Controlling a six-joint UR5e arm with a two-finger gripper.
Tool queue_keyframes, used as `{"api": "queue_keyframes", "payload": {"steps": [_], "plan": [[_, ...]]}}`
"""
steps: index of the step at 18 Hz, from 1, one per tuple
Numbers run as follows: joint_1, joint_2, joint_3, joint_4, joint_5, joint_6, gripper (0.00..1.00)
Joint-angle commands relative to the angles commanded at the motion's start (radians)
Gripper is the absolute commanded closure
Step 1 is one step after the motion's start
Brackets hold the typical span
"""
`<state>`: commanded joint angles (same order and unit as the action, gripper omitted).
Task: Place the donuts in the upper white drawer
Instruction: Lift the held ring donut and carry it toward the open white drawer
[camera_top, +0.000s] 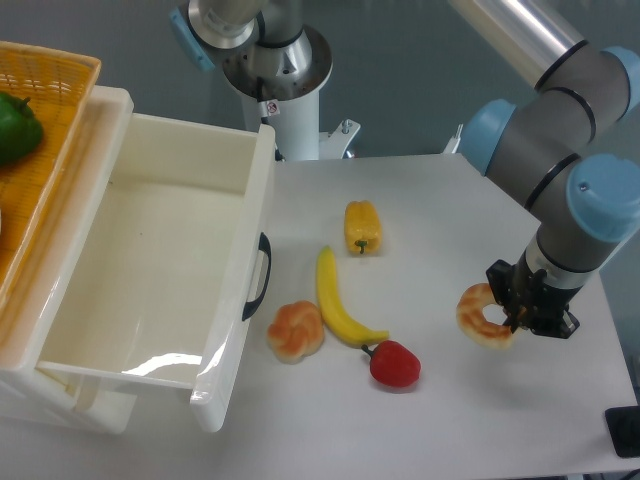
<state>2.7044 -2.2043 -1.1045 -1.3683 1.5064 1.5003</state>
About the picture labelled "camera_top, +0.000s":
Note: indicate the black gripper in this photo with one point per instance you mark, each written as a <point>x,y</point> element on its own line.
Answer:
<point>535,306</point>

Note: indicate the open white drawer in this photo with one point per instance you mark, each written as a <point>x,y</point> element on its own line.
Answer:
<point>156,298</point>

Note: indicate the green bell pepper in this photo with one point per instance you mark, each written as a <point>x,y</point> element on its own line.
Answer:
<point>21,131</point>

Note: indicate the red bell pepper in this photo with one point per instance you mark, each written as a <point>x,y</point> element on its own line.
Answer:
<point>393,365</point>

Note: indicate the yellow bell pepper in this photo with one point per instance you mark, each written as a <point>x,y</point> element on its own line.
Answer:
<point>362,227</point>

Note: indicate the black drawer handle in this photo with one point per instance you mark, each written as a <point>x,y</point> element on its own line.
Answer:
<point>263,266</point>

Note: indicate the glazed ring donut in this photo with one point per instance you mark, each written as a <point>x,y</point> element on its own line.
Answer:
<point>473,323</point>

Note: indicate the white drawer cabinet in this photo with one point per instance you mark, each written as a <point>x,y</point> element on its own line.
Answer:
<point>29,391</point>

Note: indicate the twisted round bread bun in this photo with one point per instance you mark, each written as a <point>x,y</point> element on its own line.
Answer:
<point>297,331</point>

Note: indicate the yellow banana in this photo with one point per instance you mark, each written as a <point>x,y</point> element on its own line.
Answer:
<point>334,314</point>

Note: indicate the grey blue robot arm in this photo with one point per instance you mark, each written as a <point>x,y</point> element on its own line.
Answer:
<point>586,207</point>

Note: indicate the black device at edge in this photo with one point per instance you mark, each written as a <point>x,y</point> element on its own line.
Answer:
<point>623,426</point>

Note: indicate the orange plastic basket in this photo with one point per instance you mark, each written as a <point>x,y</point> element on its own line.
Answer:
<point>58,85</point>

